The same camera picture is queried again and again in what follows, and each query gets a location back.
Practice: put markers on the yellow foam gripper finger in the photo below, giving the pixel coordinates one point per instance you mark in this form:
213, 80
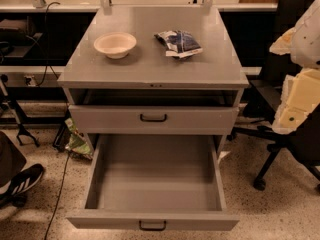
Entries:
283, 45
300, 96

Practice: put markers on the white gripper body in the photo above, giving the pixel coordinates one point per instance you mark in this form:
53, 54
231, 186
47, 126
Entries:
307, 39

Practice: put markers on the blue chip bag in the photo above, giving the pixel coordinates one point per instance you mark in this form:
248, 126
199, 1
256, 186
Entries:
179, 44

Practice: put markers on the grey drawer cabinet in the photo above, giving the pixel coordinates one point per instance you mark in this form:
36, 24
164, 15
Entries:
146, 76

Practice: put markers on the open grey bottom drawer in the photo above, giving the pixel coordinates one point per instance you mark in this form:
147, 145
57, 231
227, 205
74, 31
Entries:
154, 183

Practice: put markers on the closed grey middle drawer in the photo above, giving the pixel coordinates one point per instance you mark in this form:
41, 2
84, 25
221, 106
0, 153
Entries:
154, 120

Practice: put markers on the green snack bag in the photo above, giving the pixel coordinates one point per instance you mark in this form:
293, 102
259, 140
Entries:
77, 143

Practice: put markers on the black office chair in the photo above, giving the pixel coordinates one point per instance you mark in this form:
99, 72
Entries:
265, 98

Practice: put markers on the white bowl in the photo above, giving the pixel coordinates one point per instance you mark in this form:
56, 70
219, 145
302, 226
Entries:
115, 45

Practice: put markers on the black stand leg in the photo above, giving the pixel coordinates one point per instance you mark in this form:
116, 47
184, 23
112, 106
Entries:
17, 112

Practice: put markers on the black white sneaker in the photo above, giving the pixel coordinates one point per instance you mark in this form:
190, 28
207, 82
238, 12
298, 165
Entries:
22, 182

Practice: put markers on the wall power outlet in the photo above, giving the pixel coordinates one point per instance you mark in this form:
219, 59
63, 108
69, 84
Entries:
30, 81

